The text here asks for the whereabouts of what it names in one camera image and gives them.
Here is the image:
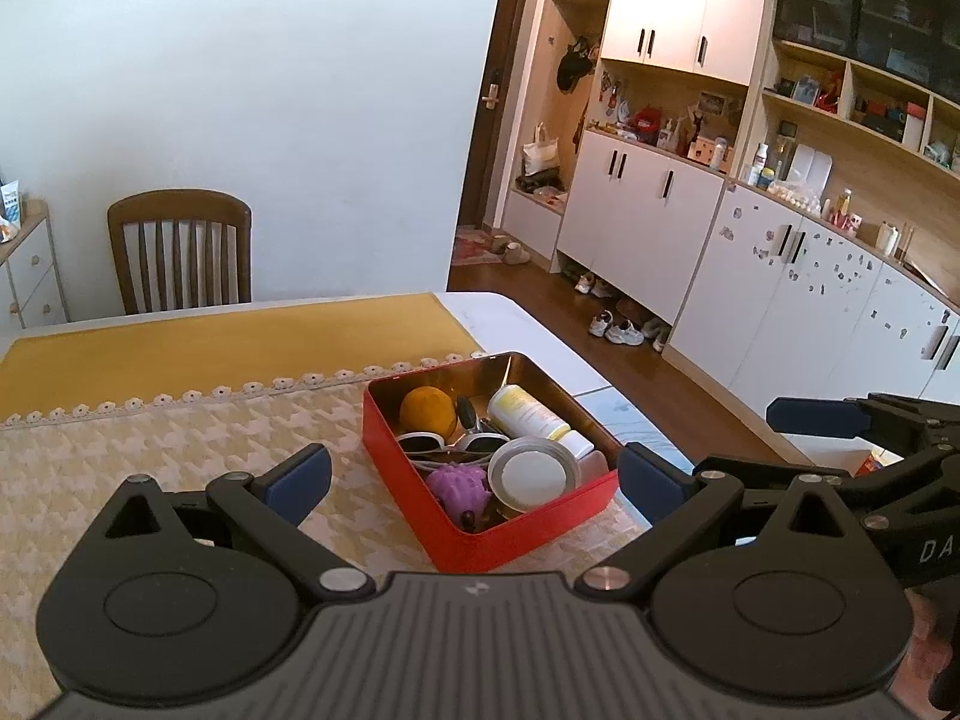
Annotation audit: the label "white drawer cabinet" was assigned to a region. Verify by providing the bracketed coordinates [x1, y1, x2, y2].
[0, 200, 70, 331]

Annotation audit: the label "white frame sunglasses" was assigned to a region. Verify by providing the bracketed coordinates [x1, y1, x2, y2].
[395, 427, 511, 460]

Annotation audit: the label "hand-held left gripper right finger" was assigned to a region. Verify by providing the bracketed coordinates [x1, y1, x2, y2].
[574, 442, 863, 605]

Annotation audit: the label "dark brown door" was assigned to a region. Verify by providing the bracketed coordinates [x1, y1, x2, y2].
[456, 0, 542, 230]

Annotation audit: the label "patterned door rug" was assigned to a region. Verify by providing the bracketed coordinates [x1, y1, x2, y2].
[450, 227, 511, 267]

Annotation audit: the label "orange ball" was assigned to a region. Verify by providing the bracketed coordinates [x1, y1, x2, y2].
[397, 386, 460, 440]

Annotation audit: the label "red tin box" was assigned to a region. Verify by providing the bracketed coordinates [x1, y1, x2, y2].
[362, 351, 623, 575]

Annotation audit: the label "purple plush toy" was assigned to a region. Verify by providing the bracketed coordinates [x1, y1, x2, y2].
[426, 463, 492, 522]

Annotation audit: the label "brown wooden chair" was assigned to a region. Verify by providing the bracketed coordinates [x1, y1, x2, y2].
[106, 189, 254, 316]

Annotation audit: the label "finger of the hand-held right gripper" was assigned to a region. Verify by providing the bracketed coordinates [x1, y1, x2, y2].
[701, 448, 960, 533]
[766, 392, 960, 458]

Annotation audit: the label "pale blue table mat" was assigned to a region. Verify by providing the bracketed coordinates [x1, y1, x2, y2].
[574, 386, 698, 481]

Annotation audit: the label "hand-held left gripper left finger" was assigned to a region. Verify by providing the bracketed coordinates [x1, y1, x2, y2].
[101, 442, 374, 605]

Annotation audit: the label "white bottle yellow label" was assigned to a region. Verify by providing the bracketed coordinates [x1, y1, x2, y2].
[486, 384, 593, 458]

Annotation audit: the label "white tote bag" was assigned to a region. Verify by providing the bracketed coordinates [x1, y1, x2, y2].
[521, 124, 560, 179]

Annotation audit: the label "yellow table cloth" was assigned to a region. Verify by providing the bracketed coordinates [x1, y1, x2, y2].
[0, 292, 487, 421]

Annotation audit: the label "cream quilted table mat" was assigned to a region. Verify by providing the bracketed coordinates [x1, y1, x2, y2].
[0, 351, 650, 698]

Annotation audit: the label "black hanging bag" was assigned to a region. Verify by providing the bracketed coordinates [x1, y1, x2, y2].
[557, 36, 601, 93]

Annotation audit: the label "white wardrobe cabinet unit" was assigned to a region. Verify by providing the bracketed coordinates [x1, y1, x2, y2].
[499, 0, 960, 466]

